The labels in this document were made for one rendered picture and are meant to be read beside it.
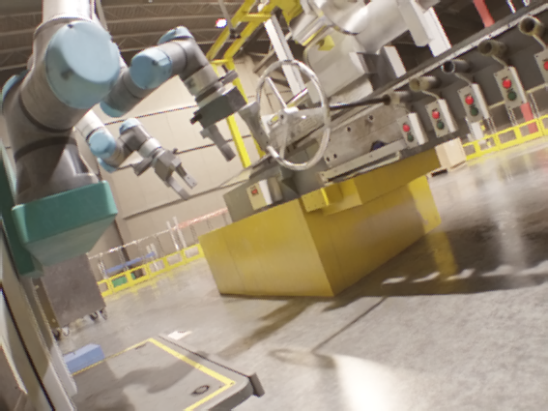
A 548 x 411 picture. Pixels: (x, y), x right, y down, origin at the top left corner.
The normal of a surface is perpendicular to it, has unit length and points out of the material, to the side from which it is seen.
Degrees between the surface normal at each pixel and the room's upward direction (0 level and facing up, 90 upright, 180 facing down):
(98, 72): 97
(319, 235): 90
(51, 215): 90
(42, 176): 72
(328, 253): 90
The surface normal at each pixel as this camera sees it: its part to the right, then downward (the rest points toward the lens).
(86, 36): 0.85, -0.18
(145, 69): -0.26, 0.55
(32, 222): 0.56, -0.21
